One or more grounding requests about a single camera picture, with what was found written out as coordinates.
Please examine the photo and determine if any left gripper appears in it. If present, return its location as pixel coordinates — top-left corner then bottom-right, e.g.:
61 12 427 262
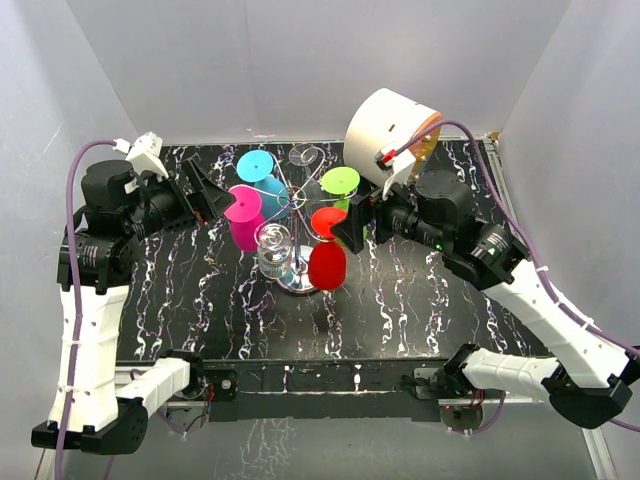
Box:
124 158 236 240

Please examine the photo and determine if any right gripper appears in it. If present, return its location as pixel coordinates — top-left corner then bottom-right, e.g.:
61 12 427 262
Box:
331 169 450 253

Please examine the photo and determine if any green wine glass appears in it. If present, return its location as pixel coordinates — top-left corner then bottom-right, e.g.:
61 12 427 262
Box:
319 167 369 247

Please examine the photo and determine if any red wine glass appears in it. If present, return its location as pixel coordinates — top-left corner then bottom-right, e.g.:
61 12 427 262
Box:
308 207 347 291

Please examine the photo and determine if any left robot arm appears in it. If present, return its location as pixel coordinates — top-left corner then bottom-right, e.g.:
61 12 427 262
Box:
31 160 235 456

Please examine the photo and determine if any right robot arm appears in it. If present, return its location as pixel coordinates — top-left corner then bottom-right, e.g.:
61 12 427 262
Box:
330 171 639 429

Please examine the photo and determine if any pink wine glass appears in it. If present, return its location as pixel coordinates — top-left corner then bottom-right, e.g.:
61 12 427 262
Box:
224 185 264 252

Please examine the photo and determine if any chrome wine glass rack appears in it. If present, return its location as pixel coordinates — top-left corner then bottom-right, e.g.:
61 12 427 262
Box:
261 145 332 295

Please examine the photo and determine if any cyan wine glass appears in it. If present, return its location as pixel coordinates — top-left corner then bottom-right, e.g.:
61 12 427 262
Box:
236 149 289 220

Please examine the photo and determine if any clear tumbler glass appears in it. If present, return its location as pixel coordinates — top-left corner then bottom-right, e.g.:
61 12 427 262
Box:
256 223 293 280

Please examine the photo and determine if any clear champagne flute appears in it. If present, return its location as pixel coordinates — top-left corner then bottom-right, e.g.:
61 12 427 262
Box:
288 144 324 198

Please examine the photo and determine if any white cylindrical stool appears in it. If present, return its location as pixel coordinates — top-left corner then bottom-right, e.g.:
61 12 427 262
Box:
343 88 442 187

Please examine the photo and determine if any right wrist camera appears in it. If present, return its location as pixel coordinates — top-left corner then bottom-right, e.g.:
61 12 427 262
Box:
374 142 416 200

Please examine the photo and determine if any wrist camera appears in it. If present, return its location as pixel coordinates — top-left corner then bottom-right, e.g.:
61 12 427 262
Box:
125 131 168 180
374 142 416 200

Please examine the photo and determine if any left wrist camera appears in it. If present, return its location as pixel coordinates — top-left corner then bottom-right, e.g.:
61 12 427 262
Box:
125 131 168 180

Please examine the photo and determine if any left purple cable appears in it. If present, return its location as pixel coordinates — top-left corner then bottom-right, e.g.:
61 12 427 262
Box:
51 139 132 480

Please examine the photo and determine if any black base frame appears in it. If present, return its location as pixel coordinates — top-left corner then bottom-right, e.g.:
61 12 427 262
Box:
114 357 516 424

